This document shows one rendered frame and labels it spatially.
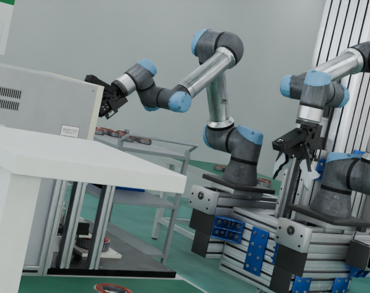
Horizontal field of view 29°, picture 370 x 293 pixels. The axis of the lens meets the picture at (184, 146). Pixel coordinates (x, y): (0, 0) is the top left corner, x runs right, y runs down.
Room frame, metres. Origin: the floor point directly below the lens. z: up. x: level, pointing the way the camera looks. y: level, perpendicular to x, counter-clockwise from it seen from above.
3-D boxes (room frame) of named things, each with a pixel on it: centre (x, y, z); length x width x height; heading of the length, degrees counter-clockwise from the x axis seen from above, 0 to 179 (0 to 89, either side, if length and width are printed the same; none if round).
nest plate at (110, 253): (2.41, 0.23, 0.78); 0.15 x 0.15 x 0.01; 36
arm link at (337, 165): (2.67, -0.58, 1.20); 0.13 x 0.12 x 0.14; 49
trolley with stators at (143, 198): (5.30, 0.44, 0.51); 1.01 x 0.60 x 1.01; 36
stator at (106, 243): (2.41, 0.23, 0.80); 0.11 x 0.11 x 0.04
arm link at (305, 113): (2.21, -0.35, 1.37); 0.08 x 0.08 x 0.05
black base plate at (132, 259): (2.50, 0.31, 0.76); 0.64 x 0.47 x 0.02; 36
